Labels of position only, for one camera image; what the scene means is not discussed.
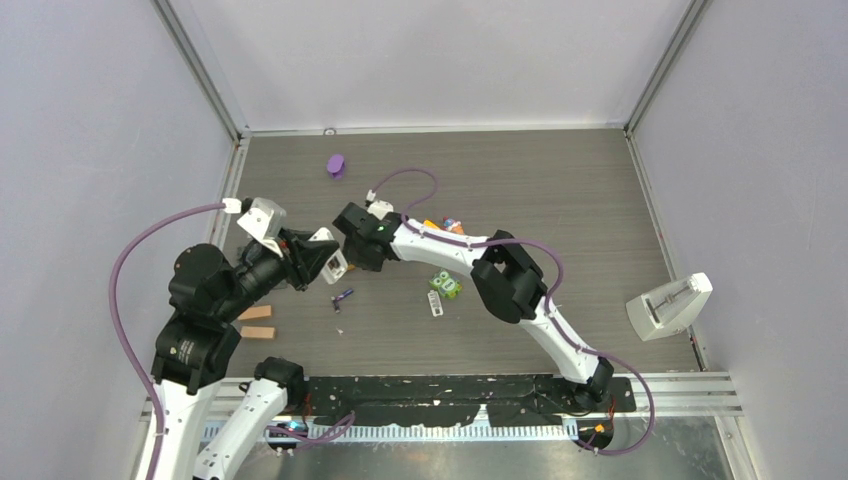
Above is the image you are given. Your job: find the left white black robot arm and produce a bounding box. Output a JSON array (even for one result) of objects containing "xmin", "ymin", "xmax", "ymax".
[{"xmin": 144, "ymin": 228, "xmax": 344, "ymax": 479}]

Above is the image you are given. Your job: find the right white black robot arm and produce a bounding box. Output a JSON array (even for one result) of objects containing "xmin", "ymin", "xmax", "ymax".
[{"xmin": 333, "ymin": 203, "xmax": 614, "ymax": 411}]

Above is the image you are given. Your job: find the green monster toy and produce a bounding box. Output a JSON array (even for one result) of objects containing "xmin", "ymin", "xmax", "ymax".
[{"xmin": 429, "ymin": 269, "xmax": 463, "ymax": 299}]

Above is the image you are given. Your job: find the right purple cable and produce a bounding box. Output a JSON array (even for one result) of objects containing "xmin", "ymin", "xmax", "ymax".
[{"xmin": 370, "ymin": 167, "xmax": 657, "ymax": 457}]

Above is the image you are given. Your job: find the white remote control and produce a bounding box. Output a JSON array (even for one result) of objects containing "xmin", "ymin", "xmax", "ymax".
[{"xmin": 310, "ymin": 227, "xmax": 349, "ymax": 285}]

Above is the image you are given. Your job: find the wooden block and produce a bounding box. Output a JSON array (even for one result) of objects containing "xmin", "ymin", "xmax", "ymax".
[
  {"xmin": 240, "ymin": 325, "xmax": 276, "ymax": 340},
  {"xmin": 237, "ymin": 305, "xmax": 273, "ymax": 321}
]

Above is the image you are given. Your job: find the purple plastic cap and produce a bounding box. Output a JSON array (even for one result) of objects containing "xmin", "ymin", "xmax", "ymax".
[{"xmin": 326, "ymin": 154, "xmax": 346, "ymax": 180}]

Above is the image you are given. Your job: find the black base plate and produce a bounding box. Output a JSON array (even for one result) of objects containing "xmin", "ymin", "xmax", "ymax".
[{"xmin": 283, "ymin": 374, "xmax": 636, "ymax": 428}]

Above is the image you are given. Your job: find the wooden block lower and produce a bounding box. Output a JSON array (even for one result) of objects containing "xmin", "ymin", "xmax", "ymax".
[{"xmin": 240, "ymin": 325, "xmax": 276, "ymax": 340}]

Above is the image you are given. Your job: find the white remote battery cover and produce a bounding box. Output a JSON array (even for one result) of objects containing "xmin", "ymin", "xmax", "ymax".
[{"xmin": 427, "ymin": 290, "xmax": 444, "ymax": 317}]

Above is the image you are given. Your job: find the wooden block upper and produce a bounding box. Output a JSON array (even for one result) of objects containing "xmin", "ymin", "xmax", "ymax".
[{"xmin": 237, "ymin": 305, "xmax": 273, "ymax": 321}]

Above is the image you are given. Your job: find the small red blue figurine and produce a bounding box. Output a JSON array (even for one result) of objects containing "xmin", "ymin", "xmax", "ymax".
[{"xmin": 442, "ymin": 217, "xmax": 465, "ymax": 235}]

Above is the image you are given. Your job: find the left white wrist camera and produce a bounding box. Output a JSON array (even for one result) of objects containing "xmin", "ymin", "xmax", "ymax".
[{"xmin": 237, "ymin": 197, "xmax": 286, "ymax": 257}]

